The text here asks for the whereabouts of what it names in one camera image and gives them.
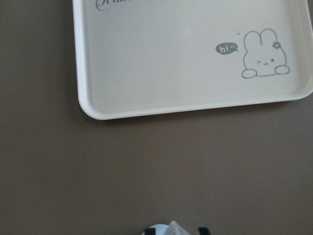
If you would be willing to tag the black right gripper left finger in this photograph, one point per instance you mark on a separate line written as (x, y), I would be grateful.
(150, 231)

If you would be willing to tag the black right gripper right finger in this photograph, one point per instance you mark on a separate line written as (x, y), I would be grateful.
(203, 231)

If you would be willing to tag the clear ice cube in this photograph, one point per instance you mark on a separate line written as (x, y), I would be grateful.
(175, 229)

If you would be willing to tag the light blue cup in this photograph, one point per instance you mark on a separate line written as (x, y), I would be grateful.
(160, 228)

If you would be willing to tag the cream rabbit serving tray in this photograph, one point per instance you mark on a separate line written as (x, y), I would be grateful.
(147, 57)

